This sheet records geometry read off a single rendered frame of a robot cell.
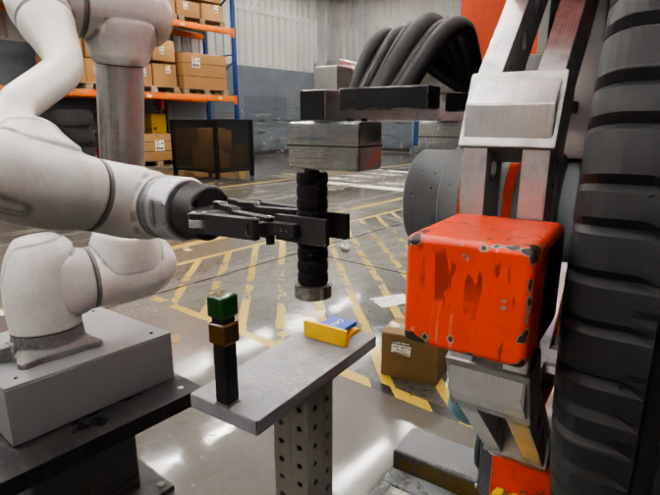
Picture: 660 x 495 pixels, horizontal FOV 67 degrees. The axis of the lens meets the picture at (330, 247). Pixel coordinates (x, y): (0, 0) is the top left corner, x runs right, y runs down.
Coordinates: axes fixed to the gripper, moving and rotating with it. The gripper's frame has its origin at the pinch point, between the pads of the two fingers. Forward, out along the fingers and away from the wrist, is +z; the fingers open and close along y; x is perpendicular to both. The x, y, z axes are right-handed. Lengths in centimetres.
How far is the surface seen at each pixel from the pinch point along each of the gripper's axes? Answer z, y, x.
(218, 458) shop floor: -65, -42, -83
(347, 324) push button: -26, -49, -35
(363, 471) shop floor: -26, -60, -83
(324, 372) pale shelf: -20, -31, -38
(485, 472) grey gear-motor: 12, -39, -53
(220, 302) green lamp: -26.7, -10.2, -17.6
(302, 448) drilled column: -25, -30, -57
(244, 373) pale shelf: -33, -22, -38
